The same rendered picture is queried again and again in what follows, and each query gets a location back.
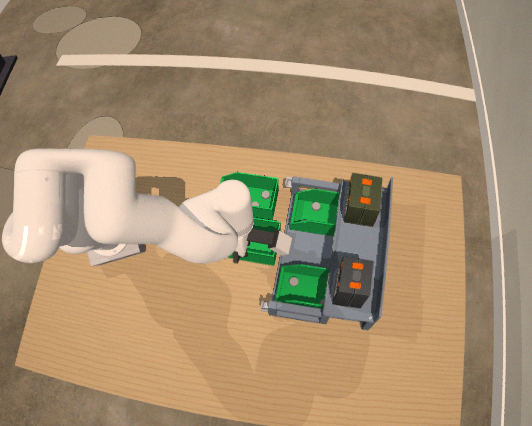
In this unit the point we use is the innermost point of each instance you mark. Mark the grey metal shelf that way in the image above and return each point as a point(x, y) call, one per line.
point(350, 240)

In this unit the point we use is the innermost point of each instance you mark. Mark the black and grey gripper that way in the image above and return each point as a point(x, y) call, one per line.
point(241, 248)

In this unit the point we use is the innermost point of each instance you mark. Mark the green bin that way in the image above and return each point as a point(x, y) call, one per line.
point(311, 287)
point(322, 221)
point(256, 185)
point(260, 253)

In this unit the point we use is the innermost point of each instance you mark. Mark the dark grey case with orange latches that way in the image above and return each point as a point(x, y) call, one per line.
point(354, 282)

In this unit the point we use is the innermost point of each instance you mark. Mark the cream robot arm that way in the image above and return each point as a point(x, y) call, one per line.
point(106, 202)

